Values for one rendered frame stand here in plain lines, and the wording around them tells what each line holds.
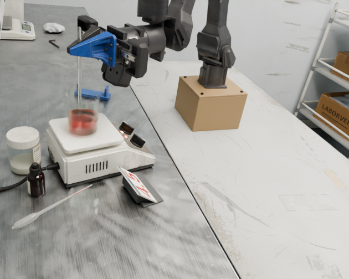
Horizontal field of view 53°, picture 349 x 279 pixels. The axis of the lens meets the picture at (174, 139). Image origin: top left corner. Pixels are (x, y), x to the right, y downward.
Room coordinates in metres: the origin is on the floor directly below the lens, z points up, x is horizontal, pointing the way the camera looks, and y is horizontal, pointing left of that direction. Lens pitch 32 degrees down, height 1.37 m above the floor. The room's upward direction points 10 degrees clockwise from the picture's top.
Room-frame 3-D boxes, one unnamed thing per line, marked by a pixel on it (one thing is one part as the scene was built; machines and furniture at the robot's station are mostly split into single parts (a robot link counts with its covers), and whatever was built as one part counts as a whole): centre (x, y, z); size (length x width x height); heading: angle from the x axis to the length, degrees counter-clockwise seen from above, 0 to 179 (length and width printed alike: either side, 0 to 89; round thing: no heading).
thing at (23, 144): (0.55, 0.29, 0.94); 0.06 x 0.06 x 0.08
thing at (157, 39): (0.71, 0.08, 1.16); 0.07 x 0.06 x 0.09; 141
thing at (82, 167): (0.61, 0.16, 0.94); 0.22 x 0.13 x 0.08; 127
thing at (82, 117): (0.59, 0.18, 1.03); 0.07 x 0.06 x 0.08; 33
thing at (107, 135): (0.59, 0.18, 0.98); 0.12 x 0.12 x 0.01; 37
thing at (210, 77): (0.91, -0.07, 1.03); 0.07 x 0.07 x 0.06; 21
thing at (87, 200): (0.48, 0.15, 0.91); 0.06 x 0.06 x 0.02
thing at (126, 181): (0.54, 0.05, 0.92); 0.09 x 0.06 x 0.04; 38
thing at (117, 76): (0.65, 0.13, 1.11); 0.07 x 0.06 x 0.07; 54
